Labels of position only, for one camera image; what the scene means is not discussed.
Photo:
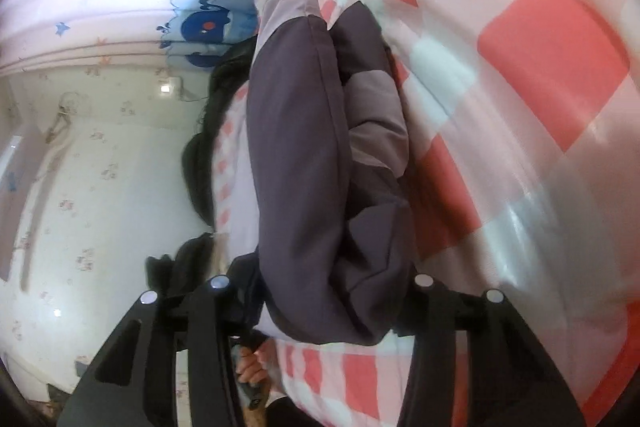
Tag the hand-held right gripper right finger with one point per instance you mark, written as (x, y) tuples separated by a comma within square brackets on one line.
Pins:
[(425, 307)]

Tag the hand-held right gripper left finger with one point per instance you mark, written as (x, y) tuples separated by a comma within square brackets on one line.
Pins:
[(220, 307)]

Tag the lilac and purple jacket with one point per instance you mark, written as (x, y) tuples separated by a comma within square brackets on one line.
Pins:
[(300, 157)]

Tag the person's left hand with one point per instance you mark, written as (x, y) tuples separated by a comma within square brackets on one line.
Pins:
[(252, 369)]

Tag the black cloth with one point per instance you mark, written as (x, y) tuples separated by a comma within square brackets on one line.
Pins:
[(185, 262)]

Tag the black fuzzy garment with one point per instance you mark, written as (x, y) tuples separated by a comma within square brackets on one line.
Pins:
[(200, 167)]

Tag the pink checkered bed sheet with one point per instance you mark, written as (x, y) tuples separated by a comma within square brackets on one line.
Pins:
[(525, 57)]

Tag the white wall socket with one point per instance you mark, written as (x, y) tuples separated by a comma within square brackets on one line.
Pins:
[(169, 88)]

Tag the wall hook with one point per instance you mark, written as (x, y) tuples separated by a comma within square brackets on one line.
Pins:
[(62, 114)]

